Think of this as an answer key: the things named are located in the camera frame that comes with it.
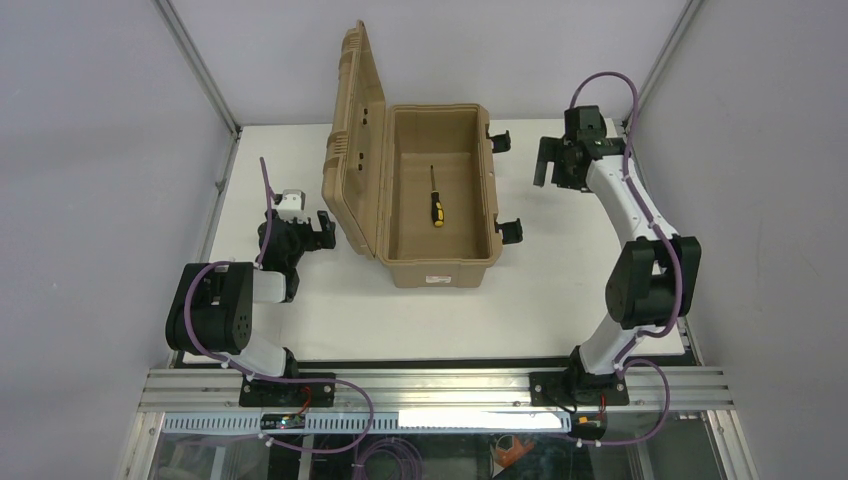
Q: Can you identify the front black toolbox latch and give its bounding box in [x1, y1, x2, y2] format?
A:
[495, 218, 524, 245]

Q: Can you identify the purple cable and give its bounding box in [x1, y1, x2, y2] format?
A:
[563, 71, 685, 446]
[183, 156, 425, 480]

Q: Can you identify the black yellow screwdriver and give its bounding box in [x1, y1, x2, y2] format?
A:
[430, 165, 445, 228]

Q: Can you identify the aluminium mounting rail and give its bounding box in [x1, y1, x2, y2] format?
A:
[138, 367, 736, 413]

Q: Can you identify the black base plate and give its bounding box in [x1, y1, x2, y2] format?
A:
[528, 370, 630, 409]
[238, 372, 336, 408]

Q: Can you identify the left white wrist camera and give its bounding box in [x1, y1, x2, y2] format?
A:
[273, 189, 309, 224]

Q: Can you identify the rear black toolbox latch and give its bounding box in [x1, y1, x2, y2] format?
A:
[486, 125, 512, 154]

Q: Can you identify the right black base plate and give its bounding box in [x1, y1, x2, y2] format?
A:
[528, 370, 630, 409]

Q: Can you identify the white slotted cable duct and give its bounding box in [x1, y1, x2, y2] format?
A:
[162, 409, 571, 436]

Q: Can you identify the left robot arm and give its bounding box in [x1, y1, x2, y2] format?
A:
[165, 210, 336, 377]

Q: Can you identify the orange object under table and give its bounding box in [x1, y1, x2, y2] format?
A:
[492, 434, 535, 468]

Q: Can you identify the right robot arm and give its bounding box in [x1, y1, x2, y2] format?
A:
[531, 106, 702, 405]

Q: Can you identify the tan plastic toolbox bin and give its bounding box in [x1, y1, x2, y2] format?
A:
[321, 22, 503, 288]

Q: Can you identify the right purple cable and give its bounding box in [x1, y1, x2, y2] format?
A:
[563, 71, 685, 446]

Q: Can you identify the black toolbox latch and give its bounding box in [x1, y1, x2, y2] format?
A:
[495, 218, 524, 245]
[486, 125, 512, 154]

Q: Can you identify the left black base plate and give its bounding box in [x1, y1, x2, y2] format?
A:
[238, 372, 336, 408]

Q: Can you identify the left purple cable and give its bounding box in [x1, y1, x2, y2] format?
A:
[183, 156, 425, 480]

